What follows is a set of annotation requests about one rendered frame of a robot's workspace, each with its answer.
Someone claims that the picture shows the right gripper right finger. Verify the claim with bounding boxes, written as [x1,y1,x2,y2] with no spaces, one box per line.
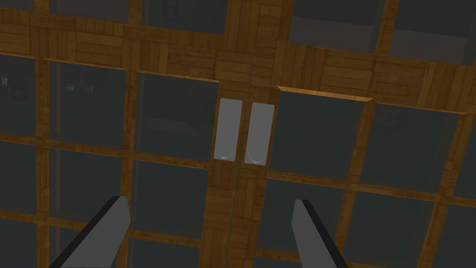
[291,199,349,268]

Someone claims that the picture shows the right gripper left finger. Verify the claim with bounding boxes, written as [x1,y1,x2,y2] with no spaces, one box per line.
[48,195,131,268]

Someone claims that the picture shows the wooden glazed door leaf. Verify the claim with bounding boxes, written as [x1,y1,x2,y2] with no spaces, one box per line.
[0,0,262,268]
[225,0,476,268]

